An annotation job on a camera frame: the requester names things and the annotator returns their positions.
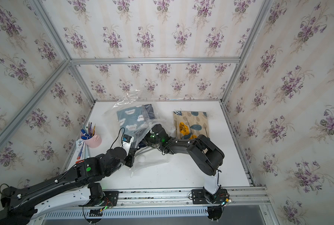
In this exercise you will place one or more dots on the aluminium mounting rail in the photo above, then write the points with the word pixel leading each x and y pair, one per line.
pixel 161 197

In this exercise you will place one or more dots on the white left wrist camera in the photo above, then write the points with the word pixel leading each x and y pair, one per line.
pixel 127 142

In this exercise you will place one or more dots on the clear plastic vacuum bag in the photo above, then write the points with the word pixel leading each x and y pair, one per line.
pixel 145 157

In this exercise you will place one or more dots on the white toothpaste box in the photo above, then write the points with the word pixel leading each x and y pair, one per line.
pixel 82 151

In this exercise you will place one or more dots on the pink pen cup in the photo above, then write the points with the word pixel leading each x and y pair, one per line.
pixel 92 142

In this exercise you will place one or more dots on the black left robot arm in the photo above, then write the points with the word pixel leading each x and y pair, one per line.
pixel 78 186

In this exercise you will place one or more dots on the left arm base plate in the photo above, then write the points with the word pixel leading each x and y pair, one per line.
pixel 106 198

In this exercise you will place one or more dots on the blue bear pattern blanket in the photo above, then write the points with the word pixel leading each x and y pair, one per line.
pixel 135 119

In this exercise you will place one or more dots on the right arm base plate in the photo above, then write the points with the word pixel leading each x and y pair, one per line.
pixel 202 196

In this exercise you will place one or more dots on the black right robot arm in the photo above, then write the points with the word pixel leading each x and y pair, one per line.
pixel 207 156

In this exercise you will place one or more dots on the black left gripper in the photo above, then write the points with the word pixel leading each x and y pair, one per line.
pixel 131 157

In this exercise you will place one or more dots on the beige floral fleece blanket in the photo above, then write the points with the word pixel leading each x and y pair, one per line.
pixel 190 124

